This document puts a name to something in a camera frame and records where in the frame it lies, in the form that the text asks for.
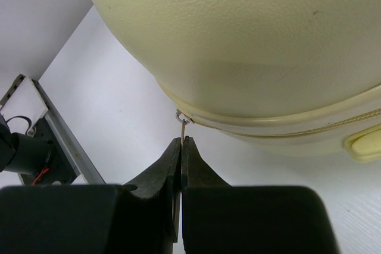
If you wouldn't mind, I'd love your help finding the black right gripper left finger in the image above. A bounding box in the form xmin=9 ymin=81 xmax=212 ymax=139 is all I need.
xmin=1 ymin=138 xmax=181 ymax=253

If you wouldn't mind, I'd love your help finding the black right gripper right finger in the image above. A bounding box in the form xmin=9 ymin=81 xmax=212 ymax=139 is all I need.
xmin=181 ymin=137 xmax=339 ymax=253

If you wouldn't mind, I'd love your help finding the yellow suitcase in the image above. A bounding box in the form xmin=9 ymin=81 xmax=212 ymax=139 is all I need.
xmin=92 ymin=0 xmax=380 ymax=162

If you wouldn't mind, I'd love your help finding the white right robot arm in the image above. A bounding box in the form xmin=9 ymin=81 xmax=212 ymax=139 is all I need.
xmin=1 ymin=120 xmax=339 ymax=253

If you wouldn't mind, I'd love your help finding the metal base rail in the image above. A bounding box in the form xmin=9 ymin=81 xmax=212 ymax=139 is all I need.
xmin=1 ymin=74 xmax=105 ymax=186

